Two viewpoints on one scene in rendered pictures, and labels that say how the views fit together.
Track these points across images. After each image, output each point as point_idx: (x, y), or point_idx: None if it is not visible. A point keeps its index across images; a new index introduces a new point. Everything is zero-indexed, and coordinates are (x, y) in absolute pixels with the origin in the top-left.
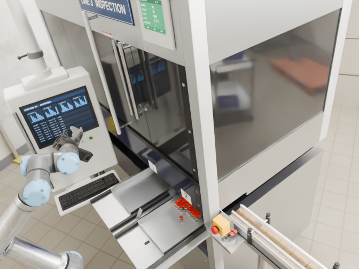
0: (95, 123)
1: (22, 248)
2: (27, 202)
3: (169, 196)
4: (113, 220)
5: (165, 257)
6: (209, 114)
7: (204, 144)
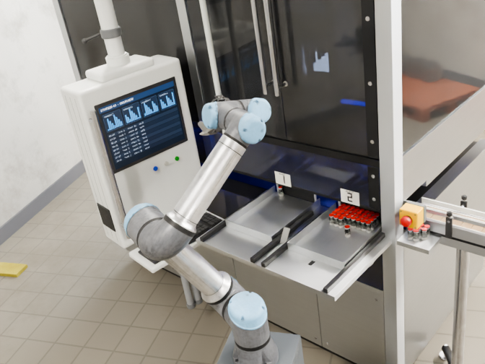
0: (183, 134)
1: (187, 247)
2: (247, 135)
3: (313, 215)
4: (247, 251)
5: (348, 268)
6: (398, 52)
7: (393, 93)
